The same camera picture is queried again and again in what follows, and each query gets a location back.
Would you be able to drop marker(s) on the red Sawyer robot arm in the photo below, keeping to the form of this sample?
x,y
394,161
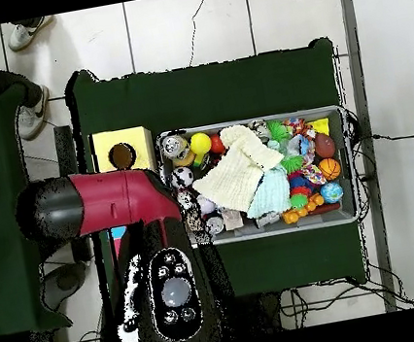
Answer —
x,y
109,200

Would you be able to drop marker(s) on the wooden box with three holes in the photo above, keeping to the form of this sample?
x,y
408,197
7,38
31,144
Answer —
x,y
141,147

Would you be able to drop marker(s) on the shallow mesh bin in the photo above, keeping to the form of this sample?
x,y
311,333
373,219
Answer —
x,y
318,219

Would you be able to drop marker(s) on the black and white soccer ball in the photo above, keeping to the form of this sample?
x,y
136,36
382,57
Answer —
x,y
183,177

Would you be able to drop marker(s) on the yellow tennis ball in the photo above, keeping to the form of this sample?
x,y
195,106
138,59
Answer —
x,y
201,143

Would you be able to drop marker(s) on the cream knitted cloth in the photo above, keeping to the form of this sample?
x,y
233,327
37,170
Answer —
x,y
236,177

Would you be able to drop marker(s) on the silver drink can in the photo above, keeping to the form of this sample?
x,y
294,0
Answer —
x,y
186,200

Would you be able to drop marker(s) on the printed drink can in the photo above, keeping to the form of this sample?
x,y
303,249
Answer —
x,y
174,146

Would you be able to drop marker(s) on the light blue knitted cloth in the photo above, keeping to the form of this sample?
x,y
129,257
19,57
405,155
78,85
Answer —
x,y
272,195

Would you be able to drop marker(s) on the dark green tablecloth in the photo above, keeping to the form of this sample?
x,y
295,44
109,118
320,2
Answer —
x,y
8,273
209,95

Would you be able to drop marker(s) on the brown mini football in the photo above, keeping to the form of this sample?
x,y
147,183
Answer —
x,y
324,145

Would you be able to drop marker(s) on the orange mini basketball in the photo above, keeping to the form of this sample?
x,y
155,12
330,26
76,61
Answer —
x,y
330,169

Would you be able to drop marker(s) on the blue green globe ball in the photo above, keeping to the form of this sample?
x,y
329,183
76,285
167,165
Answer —
x,y
331,192

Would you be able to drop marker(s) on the black upright panel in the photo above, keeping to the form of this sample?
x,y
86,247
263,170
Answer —
x,y
66,152

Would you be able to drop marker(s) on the grey stand base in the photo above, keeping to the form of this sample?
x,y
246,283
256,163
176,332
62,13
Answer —
x,y
65,283

